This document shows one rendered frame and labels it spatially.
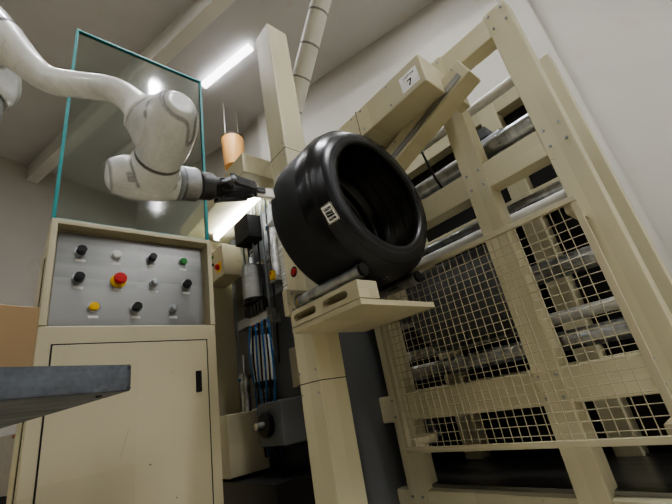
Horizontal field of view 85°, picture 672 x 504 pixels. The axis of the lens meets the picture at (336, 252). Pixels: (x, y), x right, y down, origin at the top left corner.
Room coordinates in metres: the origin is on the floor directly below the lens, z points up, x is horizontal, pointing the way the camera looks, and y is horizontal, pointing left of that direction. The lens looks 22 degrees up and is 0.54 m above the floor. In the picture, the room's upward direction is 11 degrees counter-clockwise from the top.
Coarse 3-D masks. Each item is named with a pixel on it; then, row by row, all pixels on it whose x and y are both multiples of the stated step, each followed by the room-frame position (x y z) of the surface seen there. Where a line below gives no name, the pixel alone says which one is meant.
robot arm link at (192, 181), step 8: (184, 168) 0.76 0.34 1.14; (192, 168) 0.77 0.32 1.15; (184, 176) 0.75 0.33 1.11; (192, 176) 0.77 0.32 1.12; (200, 176) 0.78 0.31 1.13; (184, 184) 0.76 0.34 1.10; (192, 184) 0.77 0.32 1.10; (200, 184) 0.79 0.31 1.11; (184, 192) 0.77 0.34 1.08; (192, 192) 0.79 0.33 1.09; (200, 192) 0.80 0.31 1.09; (176, 200) 0.80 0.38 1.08; (184, 200) 0.81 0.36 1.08; (192, 200) 0.81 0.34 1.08
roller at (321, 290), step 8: (360, 264) 1.07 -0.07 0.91; (344, 272) 1.12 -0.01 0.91; (352, 272) 1.09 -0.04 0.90; (360, 272) 1.07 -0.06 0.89; (368, 272) 1.09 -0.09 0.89; (328, 280) 1.18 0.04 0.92; (336, 280) 1.14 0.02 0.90; (344, 280) 1.12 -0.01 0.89; (352, 280) 1.11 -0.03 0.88; (320, 288) 1.20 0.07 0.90; (328, 288) 1.18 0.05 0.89; (336, 288) 1.17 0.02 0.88; (304, 296) 1.27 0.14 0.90; (312, 296) 1.24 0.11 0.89; (320, 296) 1.23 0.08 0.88; (304, 304) 1.30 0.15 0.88
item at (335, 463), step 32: (288, 64) 1.46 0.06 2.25; (288, 96) 1.43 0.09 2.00; (288, 128) 1.41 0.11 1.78; (288, 160) 1.39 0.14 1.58; (288, 256) 1.45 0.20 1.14; (288, 288) 1.47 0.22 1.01; (320, 352) 1.40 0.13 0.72; (320, 384) 1.39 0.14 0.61; (320, 416) 1.40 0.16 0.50; (352, 416) 1.47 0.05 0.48; (320, 448) 1.42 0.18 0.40; (352, 448) 1.45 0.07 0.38; (320, 480) 1.44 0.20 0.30; (352, 480) 1.44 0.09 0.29
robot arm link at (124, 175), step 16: (112, 160) 0.65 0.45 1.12; (128, 160) 0.66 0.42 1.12; (112, 176) 0.66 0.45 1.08; (128, 176) 0.67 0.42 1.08; (144, 176) 0.67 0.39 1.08; (160, 176) 0.68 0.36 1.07; (176, 176) 0.72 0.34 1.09; (112, 192) 0.70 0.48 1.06; (128, 192) 0.70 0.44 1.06; (144, 192) 0.71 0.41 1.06; (160, 192) 0.73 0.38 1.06; (176, 192) 0.76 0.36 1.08
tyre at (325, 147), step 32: (320, 160) 0.99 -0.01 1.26; (352, 160) 1.31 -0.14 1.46; (384, 160) 1.23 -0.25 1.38; (288, 192) 1.05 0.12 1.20; (320, 192) 0.98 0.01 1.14; (352, 192) 1.46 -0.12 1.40; (384, 192) 1.43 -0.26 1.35; (416, 192) 1.32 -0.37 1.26; (288, 224) 1.09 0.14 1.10; (320, 224) 1.02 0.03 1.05; (352, 224) 1.03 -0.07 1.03; (384, 224) 1.51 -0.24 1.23; (416, 224) 1.30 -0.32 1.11; (320, 256) 1.11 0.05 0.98; (352, 256) 1.08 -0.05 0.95; (384, 256) 1.12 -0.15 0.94; (416, 256) 1.24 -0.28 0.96
